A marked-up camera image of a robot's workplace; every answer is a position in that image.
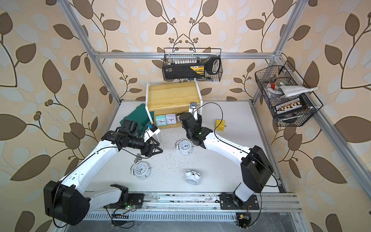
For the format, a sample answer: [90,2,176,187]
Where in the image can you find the white twin-bell clock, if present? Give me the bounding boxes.
[185,170,201,186]
[130,161,151,179]
[175,139,193,155]

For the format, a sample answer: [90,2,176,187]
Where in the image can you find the mint square alarm clock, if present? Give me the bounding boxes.
[155,115,167,127]

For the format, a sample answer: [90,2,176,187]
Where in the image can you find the lilac square alarm clock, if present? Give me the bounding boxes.
[166,114,177,125]

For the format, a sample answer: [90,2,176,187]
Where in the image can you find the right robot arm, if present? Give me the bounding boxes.
[180,112,274,205]

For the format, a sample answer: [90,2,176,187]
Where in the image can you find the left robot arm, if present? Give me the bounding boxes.
[43,120,163,226]

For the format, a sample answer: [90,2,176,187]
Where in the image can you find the wooden two-tier shelf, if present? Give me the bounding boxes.
[145,81,203,123]

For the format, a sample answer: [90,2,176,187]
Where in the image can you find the small grey metal clip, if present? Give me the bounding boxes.
[134,154,142,163]

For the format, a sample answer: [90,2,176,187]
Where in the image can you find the green plastic tool case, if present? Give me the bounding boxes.
[120,103,150,137]

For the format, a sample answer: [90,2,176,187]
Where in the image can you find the white twin-bell clock front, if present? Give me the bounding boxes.
[185,170,201,186]

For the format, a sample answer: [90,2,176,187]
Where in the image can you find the yellow cube box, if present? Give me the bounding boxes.
[215,119,226,131]

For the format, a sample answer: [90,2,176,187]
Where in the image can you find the black yellow tool box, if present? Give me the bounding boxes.
[162,57,223,82]

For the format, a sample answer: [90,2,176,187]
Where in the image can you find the white papers in basket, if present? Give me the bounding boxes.
[277,86,318,97]

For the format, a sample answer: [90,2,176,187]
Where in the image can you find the socket set tray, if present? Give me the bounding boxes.
[273,97,310,117]

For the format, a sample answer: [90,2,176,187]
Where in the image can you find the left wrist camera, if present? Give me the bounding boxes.
[144,123,160,142]

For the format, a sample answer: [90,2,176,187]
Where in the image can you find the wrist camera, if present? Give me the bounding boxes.
[188,102,198,121]
[144,123,160,142]

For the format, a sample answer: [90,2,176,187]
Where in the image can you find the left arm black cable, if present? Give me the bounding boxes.
[52,127,160,228]

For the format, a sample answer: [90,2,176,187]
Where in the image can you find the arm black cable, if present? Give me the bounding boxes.
[193,102,279,227]
[52,127,160,228]

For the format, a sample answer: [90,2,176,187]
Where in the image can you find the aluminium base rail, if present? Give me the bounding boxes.
[86,191,302,214]

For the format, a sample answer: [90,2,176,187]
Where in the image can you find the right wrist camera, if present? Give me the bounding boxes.
[188,102,198,121]

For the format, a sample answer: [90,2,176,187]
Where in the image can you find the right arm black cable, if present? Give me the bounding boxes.
[193,102,279,227]

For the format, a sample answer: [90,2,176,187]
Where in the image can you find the black wire basket back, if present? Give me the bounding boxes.
[162,47,223,82]

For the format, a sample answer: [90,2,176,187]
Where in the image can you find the black wire basket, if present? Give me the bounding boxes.
[255,61,323,127]
[162,47,223,82]

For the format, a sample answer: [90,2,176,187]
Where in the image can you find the black wire basket right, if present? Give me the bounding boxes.
[255,61,323,127]

